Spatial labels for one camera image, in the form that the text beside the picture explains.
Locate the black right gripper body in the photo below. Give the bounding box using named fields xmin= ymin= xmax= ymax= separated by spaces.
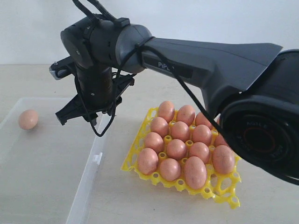
xmin=73 ymin=63 xmax=135 ymax=122

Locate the brown egg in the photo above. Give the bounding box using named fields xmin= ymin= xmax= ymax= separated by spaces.
xmin=137 ymin=148 xmax=158 ymax=175
xmin=212 ymin=145 xmax=235 ymax=175
xmin=184 ymin=156 xmax=207 ymax=189
xmin=18 ymin=110 xmax=39 ymax=130
xmin=150 ymin=117 xmax=169 ymax=138
xmin=195 ymin=112 xmax=213 ymax=129

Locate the brown egg front bin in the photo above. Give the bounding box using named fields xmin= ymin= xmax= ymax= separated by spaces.
xmin=144 ymin=132 xmax=164 ymax=153

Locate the clear plastic tray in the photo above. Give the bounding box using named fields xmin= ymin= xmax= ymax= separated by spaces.
xmin=0 ymin=98 xmax=106 ymax=224

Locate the brown egg packed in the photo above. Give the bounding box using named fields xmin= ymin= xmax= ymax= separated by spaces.
xmin=157 ymin=101 xmax=175 ymax=123
xmin=176 ymin=105 xmax=195 ymax=126

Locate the brown egg third row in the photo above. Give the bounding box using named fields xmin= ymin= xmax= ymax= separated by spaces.
xmin=189 ymin=142 xmax=210 ymax=164
xmin=170 ymin=121 xmax=190 ymax=142

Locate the brown egg fourth row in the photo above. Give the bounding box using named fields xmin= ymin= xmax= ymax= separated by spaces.
xmin=166 ymin=139 xmax=187 ymax=161
xmin=192 ymin=125 xmax=212 ymax=146

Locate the brown egg second row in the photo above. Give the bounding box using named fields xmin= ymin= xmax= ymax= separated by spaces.
xmin=159 ymin=158 xmax=181 ymax=182
xmin=214 ymin=134 xmax=228 ymax=147

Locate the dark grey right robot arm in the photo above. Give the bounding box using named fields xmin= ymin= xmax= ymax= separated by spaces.
xmin=50 ymin=14 xmax=299 ymax=184

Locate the yellow plastic egg tray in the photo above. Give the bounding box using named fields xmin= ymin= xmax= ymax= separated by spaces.
xmin=121 ymin=107 xmax=242 ymax=209

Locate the black camera cable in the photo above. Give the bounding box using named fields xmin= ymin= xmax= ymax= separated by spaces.
xmin=72 ymin=0 xmax=299 ymax=187

